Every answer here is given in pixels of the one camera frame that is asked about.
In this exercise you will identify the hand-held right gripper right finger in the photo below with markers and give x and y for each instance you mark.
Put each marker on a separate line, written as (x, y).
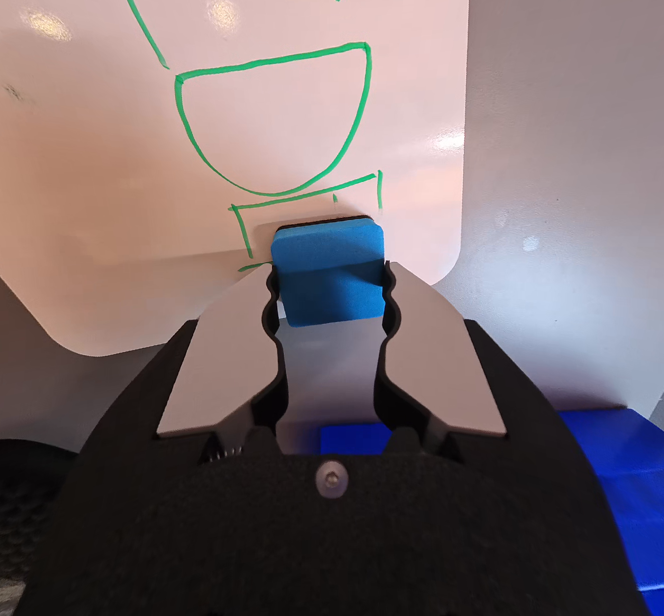
(441, 367)

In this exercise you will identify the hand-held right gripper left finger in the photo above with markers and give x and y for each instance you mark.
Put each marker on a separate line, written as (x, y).
(223, 367)

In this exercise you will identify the blue foam eraser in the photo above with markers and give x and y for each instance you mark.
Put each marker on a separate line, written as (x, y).
(327, 273)

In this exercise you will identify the small white whiteboard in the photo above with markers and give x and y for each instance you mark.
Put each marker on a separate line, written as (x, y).
(103, 185)

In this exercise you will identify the blue plastic bin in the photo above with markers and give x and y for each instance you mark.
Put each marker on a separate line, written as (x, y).
(622, 496)

